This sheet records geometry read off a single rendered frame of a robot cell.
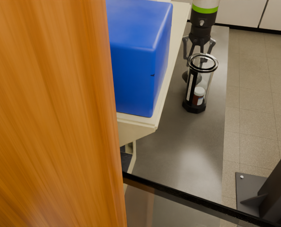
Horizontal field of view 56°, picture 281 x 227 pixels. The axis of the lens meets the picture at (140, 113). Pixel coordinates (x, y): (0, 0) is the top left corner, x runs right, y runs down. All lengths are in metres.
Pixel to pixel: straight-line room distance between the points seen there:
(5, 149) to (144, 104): 0.14
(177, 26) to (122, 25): 0.20
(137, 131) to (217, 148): 0.73
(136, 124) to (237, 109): 2.30
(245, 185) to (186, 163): 1.17
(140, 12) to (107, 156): 0.16
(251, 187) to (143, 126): 1.83
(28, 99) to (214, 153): 0.86
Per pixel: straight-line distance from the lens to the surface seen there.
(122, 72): 0.26
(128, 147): 0.89
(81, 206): 0.31
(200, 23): 0.99
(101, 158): 0.21
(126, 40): 0.25
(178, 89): 1.20
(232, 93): 2.72
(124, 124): 0.30
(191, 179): 0.92
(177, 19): 0.49
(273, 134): 2.48
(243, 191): 2.05
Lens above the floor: 1.73
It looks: 47 degrees down
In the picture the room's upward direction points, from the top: straight up
